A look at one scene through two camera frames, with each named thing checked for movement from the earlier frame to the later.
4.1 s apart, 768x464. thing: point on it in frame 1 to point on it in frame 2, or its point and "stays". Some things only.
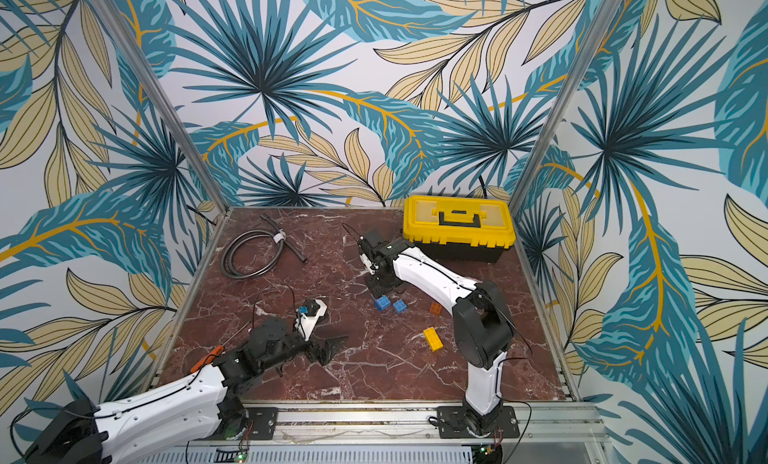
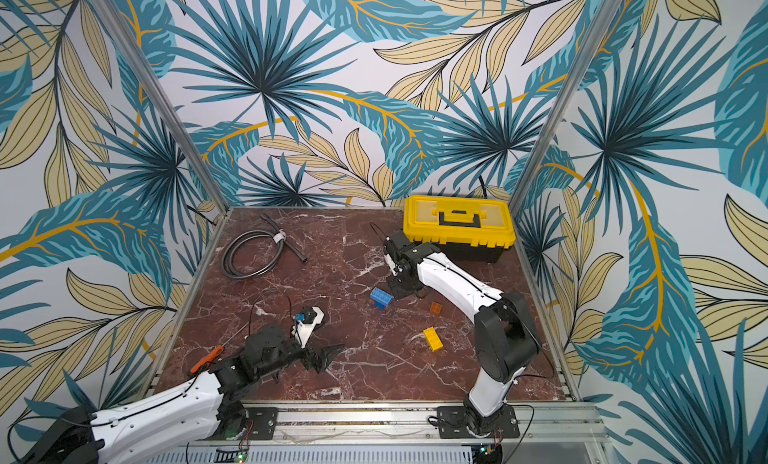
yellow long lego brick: (433, 340) stays
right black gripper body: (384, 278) to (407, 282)
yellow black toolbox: (459, 228) stays
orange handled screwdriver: (212, 354) stays
